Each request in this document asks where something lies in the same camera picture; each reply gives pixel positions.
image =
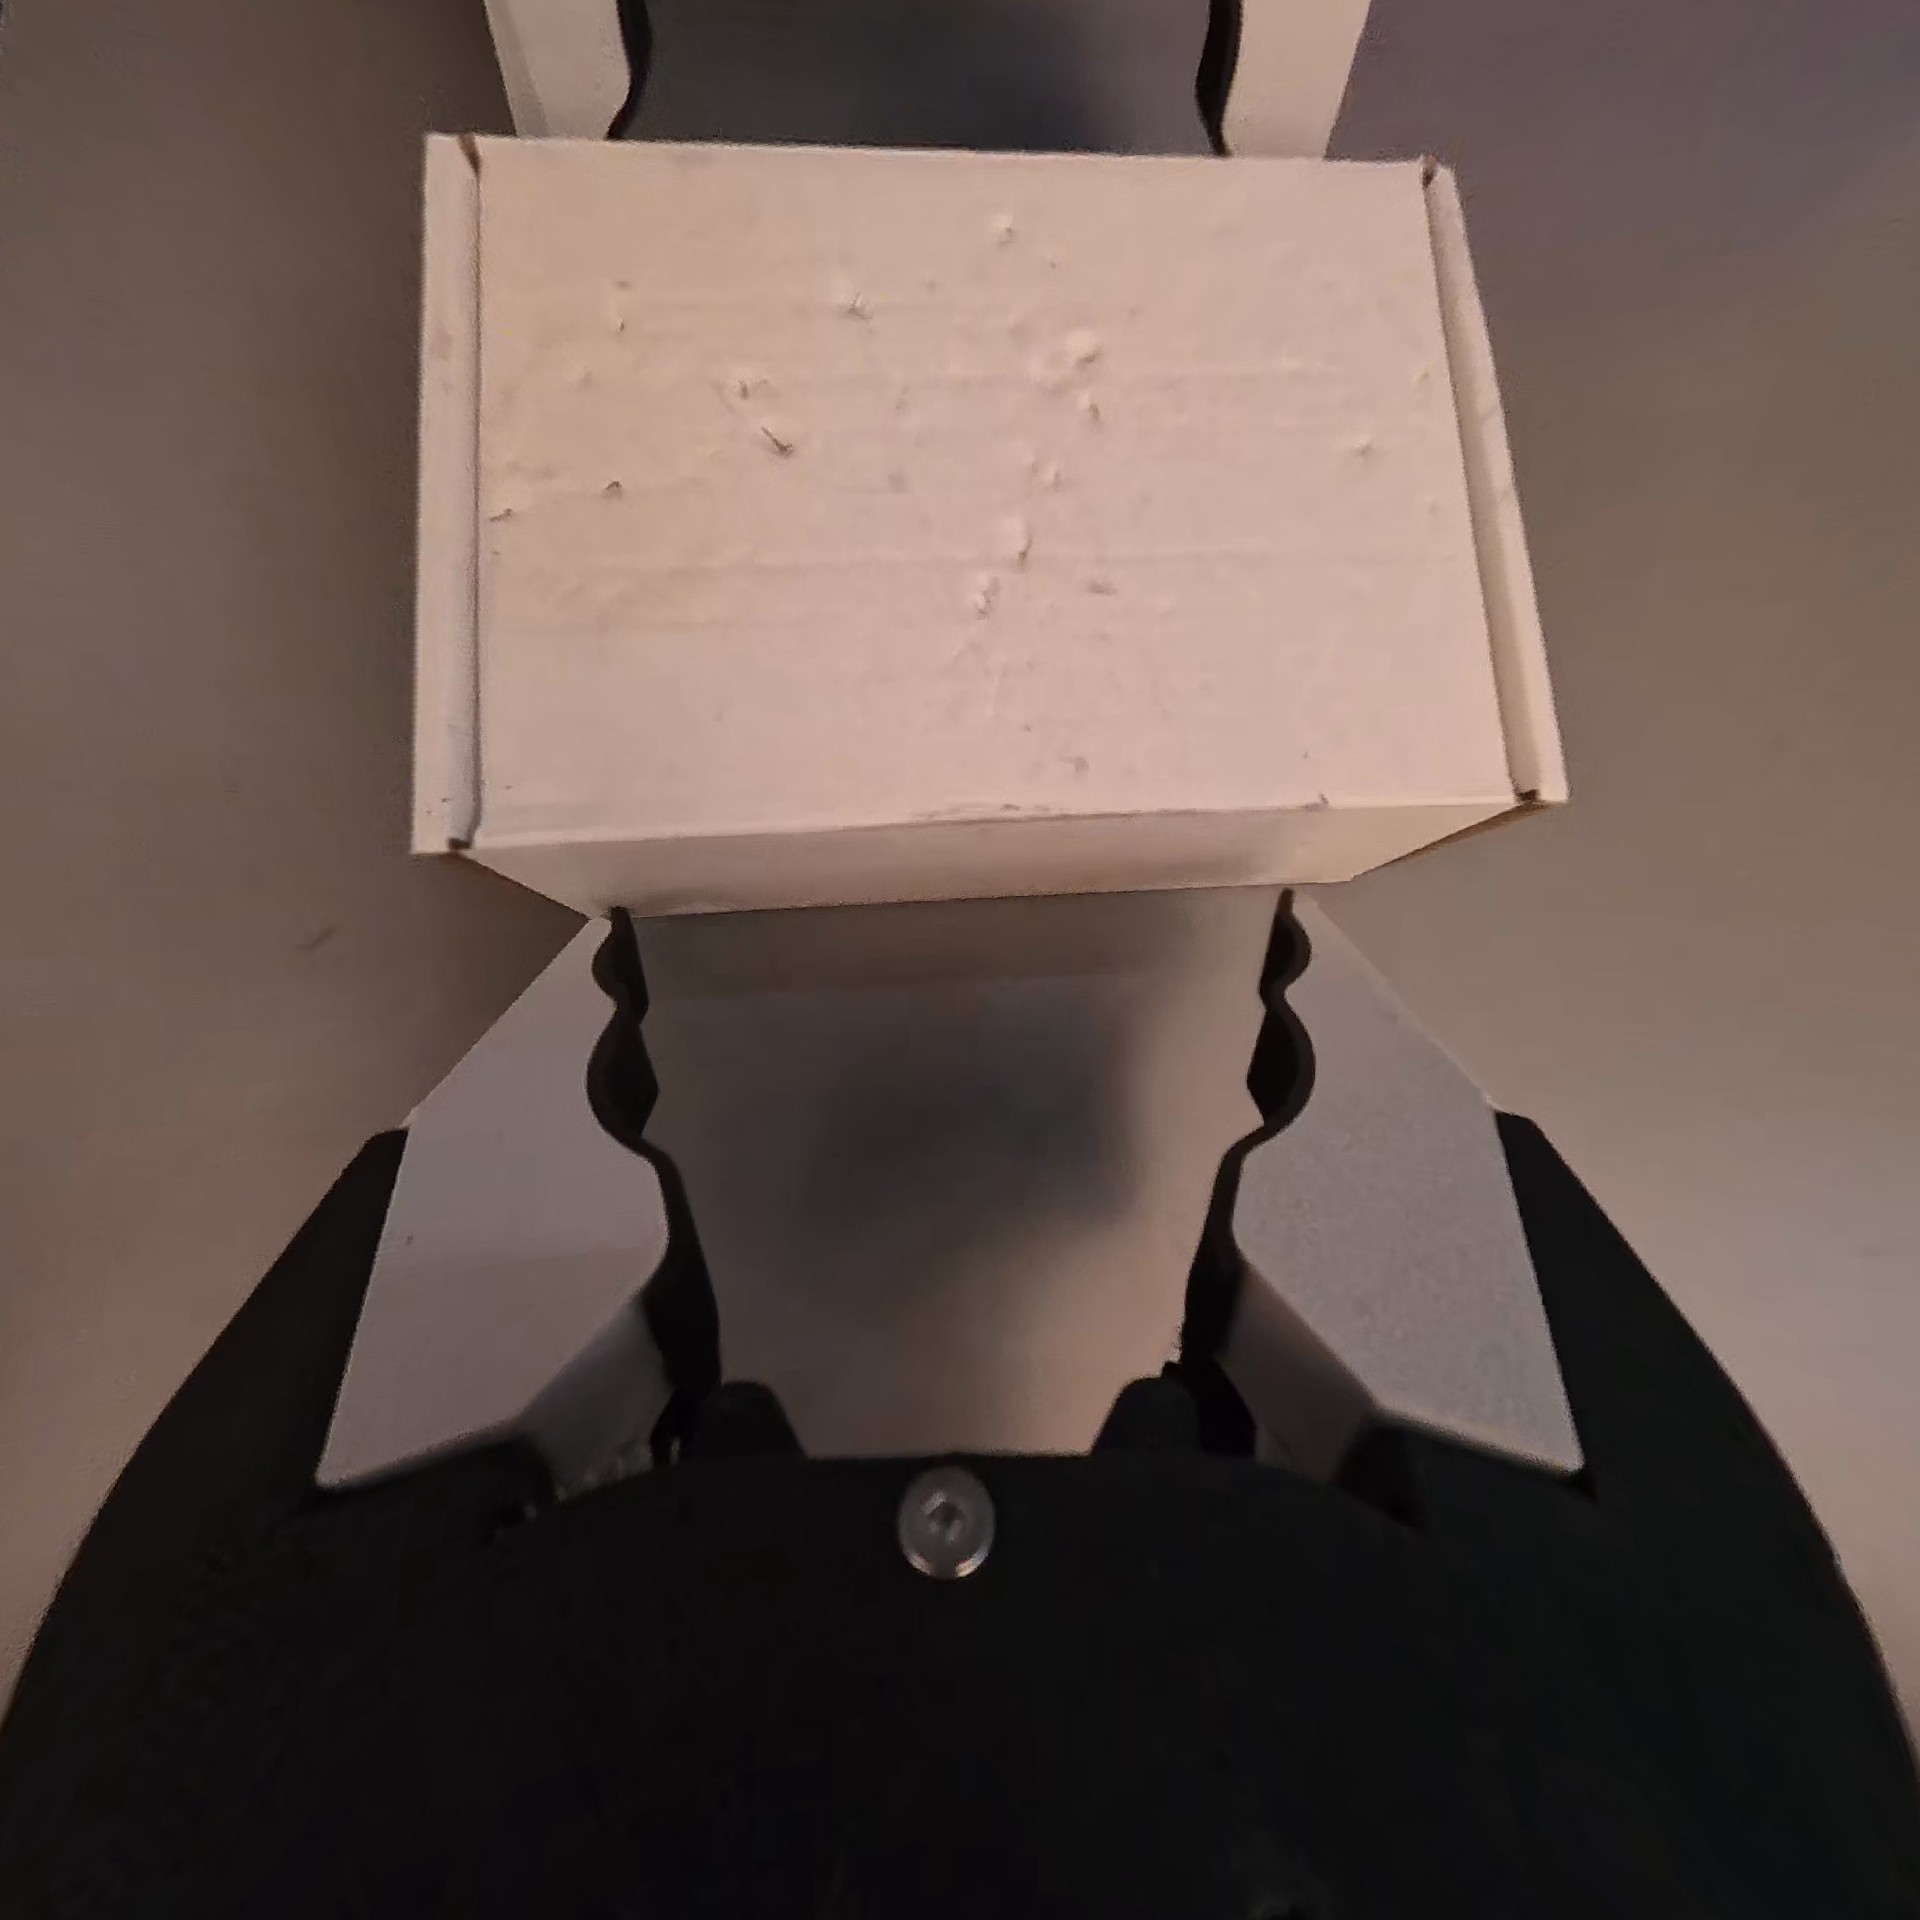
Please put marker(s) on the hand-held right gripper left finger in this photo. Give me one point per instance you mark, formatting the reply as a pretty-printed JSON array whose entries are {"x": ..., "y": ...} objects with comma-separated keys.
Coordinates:
[{"x": 495, "y": 1244}]

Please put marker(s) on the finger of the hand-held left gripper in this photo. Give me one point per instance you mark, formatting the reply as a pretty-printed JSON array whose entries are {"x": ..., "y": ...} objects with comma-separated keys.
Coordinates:
[
  {"x": 1291, "y": 66},
  {"x": 557, "y": 59}
]

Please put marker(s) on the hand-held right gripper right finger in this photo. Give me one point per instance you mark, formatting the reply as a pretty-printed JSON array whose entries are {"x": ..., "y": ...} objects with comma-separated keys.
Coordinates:
[{"x": 1395, "y": 1230}]

